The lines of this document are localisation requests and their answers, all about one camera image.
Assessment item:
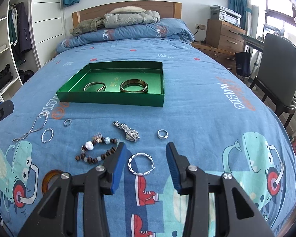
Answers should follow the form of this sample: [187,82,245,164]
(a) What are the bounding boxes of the twisted silver bangle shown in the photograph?
[128,152,155,176]

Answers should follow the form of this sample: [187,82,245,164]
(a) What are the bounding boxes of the wooden bead bracelet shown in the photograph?
[75,133,120,165]

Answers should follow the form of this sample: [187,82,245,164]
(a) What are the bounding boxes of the silver ring with stone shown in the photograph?
[156,128,169,140]

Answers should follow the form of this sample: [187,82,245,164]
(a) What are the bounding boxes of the amber brown bangle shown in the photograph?
[41,170,63,195]

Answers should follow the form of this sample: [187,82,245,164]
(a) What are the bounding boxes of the silver bangle bracelet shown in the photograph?
[83,81,107,93]

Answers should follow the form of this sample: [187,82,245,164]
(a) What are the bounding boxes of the amber bangle with silver band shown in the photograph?
[120,79,149,93]

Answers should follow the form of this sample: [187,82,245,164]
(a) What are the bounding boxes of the green jewelry tray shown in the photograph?
[56,61,165,107]

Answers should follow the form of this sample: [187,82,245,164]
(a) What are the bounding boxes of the white open wardrobe shelf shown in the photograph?
[0,0,39,102]

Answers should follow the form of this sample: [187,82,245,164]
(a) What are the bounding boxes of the silver wristwatch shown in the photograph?
[113,121,140,142]

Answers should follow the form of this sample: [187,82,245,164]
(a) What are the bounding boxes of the blue cartoon bed sheet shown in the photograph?
[0,39,296,236]

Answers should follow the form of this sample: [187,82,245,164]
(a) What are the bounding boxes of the hanging dark clothes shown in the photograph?
[8,2,32,66]

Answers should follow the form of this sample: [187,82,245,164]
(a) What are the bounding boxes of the dark blue bag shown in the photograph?
[235,52,251,77]

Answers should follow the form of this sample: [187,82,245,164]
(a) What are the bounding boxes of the olive green garment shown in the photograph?
[72,17,106,37]

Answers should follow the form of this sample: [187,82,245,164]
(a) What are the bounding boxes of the wooden drawer nightstand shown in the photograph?
[192,19,245,75]

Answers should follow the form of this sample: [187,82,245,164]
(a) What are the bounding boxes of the blue folded duvet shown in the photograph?
[55,18,195,54]

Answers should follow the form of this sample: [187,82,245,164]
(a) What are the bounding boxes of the grey desk chair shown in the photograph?
[248,33,296,129]

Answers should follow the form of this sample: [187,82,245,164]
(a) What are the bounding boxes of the cluttered desk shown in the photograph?
[239,22,296,62]

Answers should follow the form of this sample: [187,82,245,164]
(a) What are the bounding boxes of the grey puffer jacket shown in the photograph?
[103,6,160,29]

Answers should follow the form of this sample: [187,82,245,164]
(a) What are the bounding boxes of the wooden headboard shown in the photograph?
[72,1,182,28]

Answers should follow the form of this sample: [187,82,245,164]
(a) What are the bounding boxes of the white printer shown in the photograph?
[210,5,242,27]

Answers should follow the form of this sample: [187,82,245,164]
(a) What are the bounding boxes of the silver chain necklace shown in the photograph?
[12,111,51,143]

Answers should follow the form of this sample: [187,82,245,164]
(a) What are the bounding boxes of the small twisted silver ring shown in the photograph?
[40,127,54,144]

